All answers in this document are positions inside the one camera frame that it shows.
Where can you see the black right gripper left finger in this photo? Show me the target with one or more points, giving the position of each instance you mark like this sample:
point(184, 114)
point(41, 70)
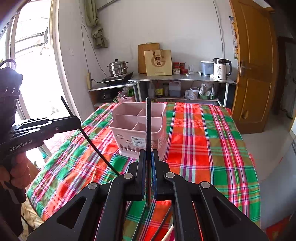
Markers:
point(97, 212)

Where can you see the white plastic jug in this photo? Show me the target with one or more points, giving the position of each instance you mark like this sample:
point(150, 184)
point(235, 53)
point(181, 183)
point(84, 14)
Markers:
point(175, 88)

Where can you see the stainless steel steamer pot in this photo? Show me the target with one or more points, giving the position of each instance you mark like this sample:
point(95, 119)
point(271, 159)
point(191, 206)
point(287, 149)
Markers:
point(117, 68)

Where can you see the person's left hand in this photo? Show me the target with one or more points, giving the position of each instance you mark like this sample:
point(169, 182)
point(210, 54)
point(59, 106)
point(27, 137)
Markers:
point(19, 176)

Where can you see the wooden cutting board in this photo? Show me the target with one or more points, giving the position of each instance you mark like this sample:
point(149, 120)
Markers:
point(141, 59)

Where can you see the low side shelf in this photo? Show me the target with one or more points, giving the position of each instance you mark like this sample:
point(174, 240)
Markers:
point(103, 93)

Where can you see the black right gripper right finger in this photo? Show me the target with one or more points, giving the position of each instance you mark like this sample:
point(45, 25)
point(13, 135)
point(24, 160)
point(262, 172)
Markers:
point(200, 211)

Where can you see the white electric kettle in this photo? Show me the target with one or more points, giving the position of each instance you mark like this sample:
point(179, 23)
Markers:
point(222, 68)

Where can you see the tan paper gift bag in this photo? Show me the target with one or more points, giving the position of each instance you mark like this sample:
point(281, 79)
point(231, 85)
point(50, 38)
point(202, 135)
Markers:
point(158, 62)

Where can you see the hanging green cloth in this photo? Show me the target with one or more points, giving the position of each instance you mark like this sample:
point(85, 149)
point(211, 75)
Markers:
point(92, 21)

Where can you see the black induction cooker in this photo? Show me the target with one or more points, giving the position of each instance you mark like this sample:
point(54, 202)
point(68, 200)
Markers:
point(118, 79)

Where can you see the pink small basket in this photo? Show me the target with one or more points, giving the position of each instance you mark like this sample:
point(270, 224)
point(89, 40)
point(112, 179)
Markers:
point(124, 97)

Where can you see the wooden door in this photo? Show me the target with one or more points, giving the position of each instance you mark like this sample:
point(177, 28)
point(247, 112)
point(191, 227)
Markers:
point(257, 66)

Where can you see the window frame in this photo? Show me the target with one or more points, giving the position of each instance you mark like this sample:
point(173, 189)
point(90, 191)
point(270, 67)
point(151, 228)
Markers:
point(31, 40)

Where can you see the blue grey plastic container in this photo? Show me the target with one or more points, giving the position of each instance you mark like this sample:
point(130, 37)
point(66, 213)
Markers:
point(207, 67)

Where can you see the black chopstick on table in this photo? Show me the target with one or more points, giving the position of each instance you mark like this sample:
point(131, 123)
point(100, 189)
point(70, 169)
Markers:
point(162, 223)

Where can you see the red lidded jar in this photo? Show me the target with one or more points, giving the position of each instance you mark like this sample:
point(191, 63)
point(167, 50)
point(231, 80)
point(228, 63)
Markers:
point(176, 68)

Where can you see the metal kitchen shelf table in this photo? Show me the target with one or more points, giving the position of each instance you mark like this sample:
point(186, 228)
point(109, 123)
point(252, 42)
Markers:
point(187, 81)

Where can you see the pink plastic utensil basket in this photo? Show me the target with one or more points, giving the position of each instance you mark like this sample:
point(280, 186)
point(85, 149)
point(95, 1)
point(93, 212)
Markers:
point(129, 128)

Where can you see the wall calendar poster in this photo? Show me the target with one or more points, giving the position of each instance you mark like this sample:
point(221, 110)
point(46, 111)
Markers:
point(234, 36)

